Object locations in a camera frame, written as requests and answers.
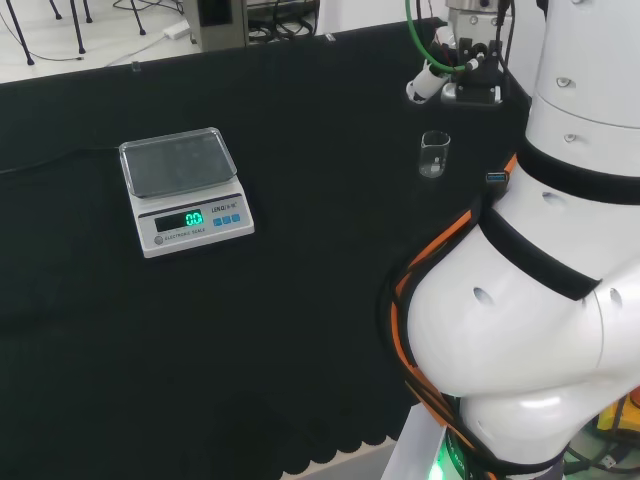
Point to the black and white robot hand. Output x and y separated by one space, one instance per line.
425 82

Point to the small clear glass beaker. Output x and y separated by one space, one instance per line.
434 155

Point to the grey metal cabinet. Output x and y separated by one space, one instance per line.
215 25

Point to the white power strip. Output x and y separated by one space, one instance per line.
177 30

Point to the white electronic balance steel pan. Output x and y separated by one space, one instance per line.
195 235

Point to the black tripod leg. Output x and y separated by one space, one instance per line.
22 42
77 30
138 17

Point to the black bench cloth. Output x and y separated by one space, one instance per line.
250 325

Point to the yellow stop button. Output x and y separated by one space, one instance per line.
620 420

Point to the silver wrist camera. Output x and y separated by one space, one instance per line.
472 95

